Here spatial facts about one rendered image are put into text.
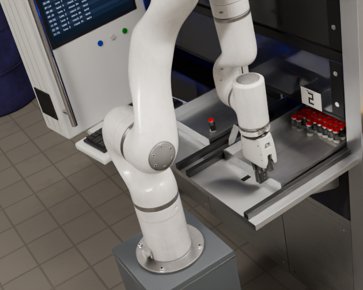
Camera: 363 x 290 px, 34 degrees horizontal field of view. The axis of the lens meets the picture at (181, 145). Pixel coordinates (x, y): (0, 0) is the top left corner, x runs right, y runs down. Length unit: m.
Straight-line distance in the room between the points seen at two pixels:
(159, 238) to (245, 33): 0.56
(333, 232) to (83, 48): 1.13
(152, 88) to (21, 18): 0.94
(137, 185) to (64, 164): 2.31
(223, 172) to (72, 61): 0.77
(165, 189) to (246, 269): 1.34
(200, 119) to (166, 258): 0.68
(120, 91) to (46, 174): 1.42
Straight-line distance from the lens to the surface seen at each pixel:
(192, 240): 1.64
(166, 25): 1.30
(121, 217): 3.19
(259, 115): 1.57
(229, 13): 1.42
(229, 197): 1.74
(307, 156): 1.85
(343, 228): 2.09
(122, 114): 1.43
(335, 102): 1.79
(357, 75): 1.68
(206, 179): 1.82
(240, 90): 1.53
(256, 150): 1.64
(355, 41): 1.64
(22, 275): 3.10
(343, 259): 2.20
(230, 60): 1.49
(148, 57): 1.32
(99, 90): 2.37
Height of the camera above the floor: 1.97
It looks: 33 degrees down
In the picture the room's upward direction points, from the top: 13 degrees counter-clockwise
